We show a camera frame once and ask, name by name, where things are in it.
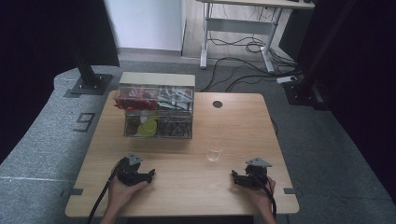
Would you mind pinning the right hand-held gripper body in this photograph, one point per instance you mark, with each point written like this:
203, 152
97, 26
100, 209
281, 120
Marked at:
256, 174

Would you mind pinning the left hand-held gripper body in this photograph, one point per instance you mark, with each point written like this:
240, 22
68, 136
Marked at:
128, 174

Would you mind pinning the small clear glass cup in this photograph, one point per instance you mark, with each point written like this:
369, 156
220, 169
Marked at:
214, 155

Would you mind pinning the pile of dark packets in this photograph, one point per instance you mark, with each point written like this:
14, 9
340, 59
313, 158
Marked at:
173, 129

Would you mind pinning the clear plastic storage box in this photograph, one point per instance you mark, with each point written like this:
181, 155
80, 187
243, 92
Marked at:
157, 93

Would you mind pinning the person's left hand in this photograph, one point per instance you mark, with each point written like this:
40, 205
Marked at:
122, 193

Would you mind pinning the person's right hand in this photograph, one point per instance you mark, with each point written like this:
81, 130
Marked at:
262, 195

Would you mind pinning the yellow-green round packet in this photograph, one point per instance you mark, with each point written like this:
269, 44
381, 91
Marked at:
147, 128

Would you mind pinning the dark brown packets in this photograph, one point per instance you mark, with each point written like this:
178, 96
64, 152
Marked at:
132, 125

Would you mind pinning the pile of red packets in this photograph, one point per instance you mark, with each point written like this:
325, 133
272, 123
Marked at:
135, 100

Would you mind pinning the pile of silver packets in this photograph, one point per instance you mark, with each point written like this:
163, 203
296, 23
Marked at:
174, 98

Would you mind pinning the black metal stand dark base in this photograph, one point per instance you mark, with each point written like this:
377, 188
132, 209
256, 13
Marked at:
303, 90

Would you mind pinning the white power strip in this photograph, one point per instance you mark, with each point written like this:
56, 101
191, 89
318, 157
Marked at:
286, 79

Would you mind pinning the black metal stand flat base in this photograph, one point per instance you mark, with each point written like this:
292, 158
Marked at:
90, 81

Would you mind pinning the dark curtain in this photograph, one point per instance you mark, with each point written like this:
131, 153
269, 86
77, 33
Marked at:
37, 46
367, 93

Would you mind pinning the white-framed wooden desk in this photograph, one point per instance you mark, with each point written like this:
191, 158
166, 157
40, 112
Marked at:
238, 26

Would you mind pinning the white wall panel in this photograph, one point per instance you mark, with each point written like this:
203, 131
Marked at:
146, 25

